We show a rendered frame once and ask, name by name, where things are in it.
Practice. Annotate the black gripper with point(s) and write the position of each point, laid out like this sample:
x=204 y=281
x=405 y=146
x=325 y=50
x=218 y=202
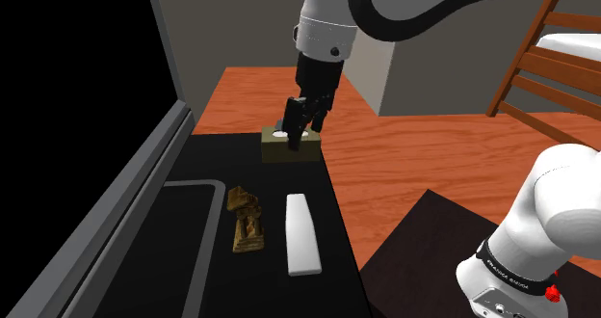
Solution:
x=317 y=78

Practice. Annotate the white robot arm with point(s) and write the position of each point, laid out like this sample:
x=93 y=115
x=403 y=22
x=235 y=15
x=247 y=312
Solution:
x=540 y=223

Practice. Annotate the olive tissue box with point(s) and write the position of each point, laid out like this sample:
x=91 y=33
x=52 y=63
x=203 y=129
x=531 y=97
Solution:
x=281 y=149

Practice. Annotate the white remote control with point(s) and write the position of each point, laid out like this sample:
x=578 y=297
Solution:
x=301 y=234

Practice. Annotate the golden carved figure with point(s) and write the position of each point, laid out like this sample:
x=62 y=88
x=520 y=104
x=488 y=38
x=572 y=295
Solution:
x=246 y=220

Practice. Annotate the grey sink basin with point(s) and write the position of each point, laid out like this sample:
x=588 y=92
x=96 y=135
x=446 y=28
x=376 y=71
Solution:
x=188 y=251

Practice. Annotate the dark robot stand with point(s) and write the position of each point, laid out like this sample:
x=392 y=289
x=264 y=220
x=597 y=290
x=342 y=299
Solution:
x=422 y=265

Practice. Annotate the dark window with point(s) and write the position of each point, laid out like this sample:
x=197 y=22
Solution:
x=84 y=134

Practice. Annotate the brown wooden chair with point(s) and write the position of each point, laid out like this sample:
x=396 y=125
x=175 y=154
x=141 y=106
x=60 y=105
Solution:
x=554 y=68

